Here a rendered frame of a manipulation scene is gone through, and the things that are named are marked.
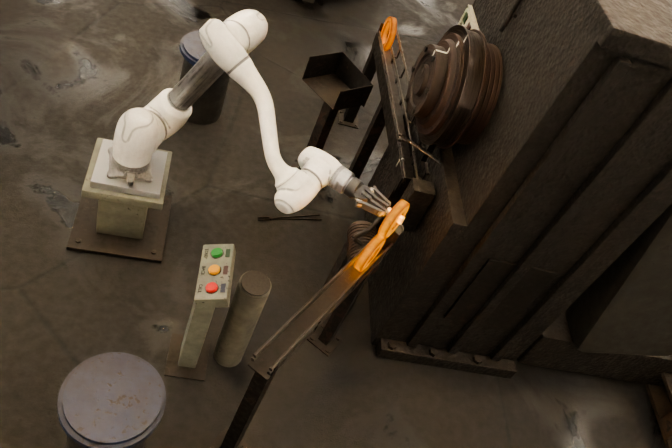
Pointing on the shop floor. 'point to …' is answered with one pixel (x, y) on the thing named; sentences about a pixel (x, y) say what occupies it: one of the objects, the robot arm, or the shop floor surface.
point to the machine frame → (538, 160)
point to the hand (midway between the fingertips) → (394, 215)
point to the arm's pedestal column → (120, 229)
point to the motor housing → (352, 245)
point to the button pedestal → (201, 317)
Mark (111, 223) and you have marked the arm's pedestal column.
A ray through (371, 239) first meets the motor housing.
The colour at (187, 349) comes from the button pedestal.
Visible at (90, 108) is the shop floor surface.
